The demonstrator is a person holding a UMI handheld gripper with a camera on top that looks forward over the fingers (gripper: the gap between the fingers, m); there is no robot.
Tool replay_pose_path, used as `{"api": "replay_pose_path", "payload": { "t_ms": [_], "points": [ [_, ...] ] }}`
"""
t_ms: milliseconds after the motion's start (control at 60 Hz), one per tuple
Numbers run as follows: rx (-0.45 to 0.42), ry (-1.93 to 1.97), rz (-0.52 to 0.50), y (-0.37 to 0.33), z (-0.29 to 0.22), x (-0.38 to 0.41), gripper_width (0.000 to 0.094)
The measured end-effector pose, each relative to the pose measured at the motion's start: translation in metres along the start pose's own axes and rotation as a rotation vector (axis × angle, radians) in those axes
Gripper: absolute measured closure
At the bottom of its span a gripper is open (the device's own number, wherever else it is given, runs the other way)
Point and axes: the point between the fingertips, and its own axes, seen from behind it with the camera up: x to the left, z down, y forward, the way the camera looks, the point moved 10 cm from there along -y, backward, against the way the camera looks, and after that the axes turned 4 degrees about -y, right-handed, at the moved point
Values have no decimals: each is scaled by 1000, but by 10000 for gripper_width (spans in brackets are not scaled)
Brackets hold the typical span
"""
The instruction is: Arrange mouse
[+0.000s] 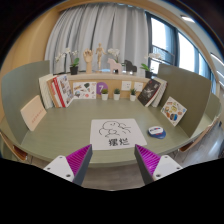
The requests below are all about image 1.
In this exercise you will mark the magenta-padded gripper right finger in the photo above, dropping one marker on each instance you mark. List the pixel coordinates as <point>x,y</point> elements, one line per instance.
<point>166,165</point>

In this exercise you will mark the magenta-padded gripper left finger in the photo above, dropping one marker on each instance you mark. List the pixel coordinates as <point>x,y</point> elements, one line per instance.
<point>58,166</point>

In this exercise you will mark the blue and white computer mouse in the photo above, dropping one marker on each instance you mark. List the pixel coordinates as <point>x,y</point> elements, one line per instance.
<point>156,132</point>

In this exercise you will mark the white mouse pad with drawing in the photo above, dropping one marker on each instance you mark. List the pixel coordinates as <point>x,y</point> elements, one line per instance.
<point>116,135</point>

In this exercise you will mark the colourful sticker sheet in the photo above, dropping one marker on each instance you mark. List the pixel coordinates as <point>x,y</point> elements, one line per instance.
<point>173,111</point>

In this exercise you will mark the beige card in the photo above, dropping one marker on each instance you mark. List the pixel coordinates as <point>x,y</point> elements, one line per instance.
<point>32,113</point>

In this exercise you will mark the brown book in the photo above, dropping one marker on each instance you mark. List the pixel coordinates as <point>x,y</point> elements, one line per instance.
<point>53,95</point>

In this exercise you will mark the white spiral-bound book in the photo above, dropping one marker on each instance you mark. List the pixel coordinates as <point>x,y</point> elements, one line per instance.
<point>161,91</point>

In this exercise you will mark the black book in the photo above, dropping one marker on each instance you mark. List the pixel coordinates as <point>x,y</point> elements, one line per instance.
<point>149,92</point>

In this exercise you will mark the small plant in white pot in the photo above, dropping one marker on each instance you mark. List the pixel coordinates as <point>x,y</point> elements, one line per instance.
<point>104,96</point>
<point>116,96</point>
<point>133,97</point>

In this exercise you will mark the red and white magazine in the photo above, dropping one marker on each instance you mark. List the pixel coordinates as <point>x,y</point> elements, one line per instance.
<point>64,89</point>

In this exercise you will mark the green desk partition panel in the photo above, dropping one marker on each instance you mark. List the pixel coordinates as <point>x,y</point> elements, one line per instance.
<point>20,86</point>
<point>186,90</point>

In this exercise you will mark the white illustrated card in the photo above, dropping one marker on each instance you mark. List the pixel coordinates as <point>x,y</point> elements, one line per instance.
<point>84,90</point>

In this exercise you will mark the purple round number sign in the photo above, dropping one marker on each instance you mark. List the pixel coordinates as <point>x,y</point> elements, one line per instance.
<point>101,86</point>

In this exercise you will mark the white orchid in black pot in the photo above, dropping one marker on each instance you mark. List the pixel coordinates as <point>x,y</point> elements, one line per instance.
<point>74,70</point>
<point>114,52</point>
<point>148,74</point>

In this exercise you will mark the black wooden horse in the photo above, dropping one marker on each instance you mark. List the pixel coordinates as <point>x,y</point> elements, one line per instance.
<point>130,66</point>

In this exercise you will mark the wooden hand model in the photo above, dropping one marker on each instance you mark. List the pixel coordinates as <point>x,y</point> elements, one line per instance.
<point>88,60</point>

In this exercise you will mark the pink wooden horse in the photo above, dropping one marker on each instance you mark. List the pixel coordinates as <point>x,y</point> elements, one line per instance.
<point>114,65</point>

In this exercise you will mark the dark-framed window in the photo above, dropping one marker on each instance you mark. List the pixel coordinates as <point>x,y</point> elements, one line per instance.
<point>186,50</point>

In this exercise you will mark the wooden artist mannequin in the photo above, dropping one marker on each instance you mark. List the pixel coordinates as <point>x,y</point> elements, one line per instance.
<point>99,53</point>

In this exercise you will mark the grey curtain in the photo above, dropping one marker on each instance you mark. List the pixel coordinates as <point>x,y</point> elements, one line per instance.
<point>96,30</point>

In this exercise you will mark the ceiling light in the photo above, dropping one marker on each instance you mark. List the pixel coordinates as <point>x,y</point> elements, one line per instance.
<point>187,18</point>

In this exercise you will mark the white wall socket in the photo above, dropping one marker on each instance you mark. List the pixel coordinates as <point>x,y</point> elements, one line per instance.
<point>138,86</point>
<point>126,85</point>

